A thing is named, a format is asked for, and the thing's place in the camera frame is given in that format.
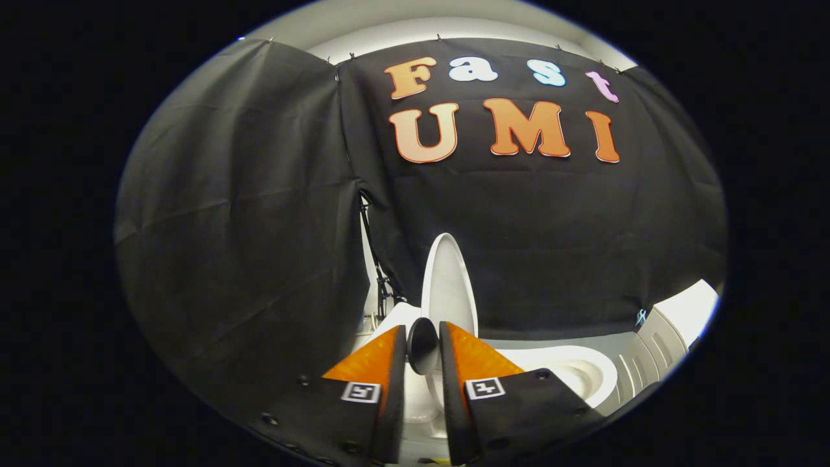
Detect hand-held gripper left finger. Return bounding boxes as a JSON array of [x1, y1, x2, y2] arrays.
[[256, 324, 408, 466]]

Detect black backdrop cloth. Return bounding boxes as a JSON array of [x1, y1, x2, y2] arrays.
[[115, 38, 728, 416]]

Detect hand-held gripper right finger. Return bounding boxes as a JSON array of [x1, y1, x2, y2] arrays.
[[439, 320, 609, 466]]

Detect white drawer cabinet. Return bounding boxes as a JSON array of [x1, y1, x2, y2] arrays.
[[613, 279, 720, 406]]

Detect black stand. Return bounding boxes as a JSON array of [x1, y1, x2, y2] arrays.
[[360, 195, 407, 318]]

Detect white toilet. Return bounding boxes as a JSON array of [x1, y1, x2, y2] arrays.
[[373, 302, 619, 458]]

